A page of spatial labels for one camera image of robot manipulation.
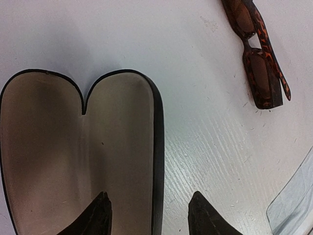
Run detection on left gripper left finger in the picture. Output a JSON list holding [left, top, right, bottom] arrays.
[[58, 191, 112, 235]]

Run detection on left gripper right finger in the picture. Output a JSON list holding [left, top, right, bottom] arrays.
[[188, 191, 242, 235]]

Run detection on black glasses case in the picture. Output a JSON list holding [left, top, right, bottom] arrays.
[[0, 69, 164, 235]]

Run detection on blue cleaning cloth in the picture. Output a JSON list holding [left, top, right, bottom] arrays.
[[266, 149, 313, 235]]

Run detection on tortoiseshell sunglasses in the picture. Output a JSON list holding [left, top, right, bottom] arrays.
[[222, 0, 291, 110]]

